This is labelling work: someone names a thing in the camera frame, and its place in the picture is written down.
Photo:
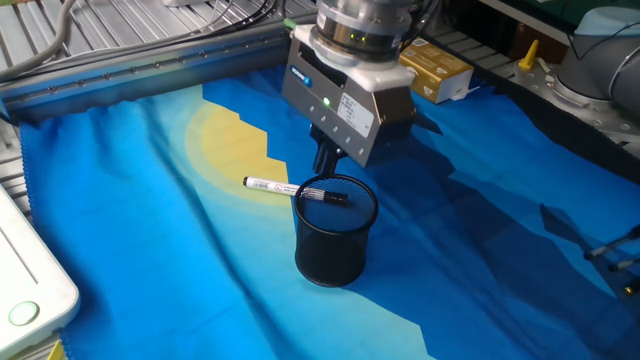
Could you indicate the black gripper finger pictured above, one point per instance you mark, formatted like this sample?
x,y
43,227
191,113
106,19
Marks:
x,y
336,157
320,150

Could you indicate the silver Schunk gripper body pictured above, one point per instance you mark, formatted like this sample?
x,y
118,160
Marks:
x,y
350,110

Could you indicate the white marker pen black cap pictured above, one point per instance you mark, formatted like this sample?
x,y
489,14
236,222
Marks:
x,y
270,186

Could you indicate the black mesh pen holder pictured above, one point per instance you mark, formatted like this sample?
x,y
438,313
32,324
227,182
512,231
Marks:
x,y
330,260

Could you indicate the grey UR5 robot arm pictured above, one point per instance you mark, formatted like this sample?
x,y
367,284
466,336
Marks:
x,y
590,65

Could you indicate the clear black ballpoint pen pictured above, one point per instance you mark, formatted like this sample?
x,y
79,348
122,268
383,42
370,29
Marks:
x,y
622,264
612,243

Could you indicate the black pen gold tip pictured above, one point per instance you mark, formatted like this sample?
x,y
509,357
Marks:
x,y
631,288

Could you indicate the yellow plastic holder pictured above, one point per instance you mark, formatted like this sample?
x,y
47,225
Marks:
x,y
56,351

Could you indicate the yellow tissue box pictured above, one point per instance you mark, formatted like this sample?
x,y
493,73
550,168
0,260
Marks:
x,y
440,70

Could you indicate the blue mountain print cloth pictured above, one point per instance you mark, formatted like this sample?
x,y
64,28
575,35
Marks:
x,y
150,225

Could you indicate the white teach pendant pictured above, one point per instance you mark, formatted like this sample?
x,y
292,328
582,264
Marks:
x,y
30,280

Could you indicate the silver aluminium rail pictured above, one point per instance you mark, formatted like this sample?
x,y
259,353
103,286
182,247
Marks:
x,y
150,67

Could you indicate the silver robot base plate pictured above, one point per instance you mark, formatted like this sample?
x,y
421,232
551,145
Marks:
x,y
540,82

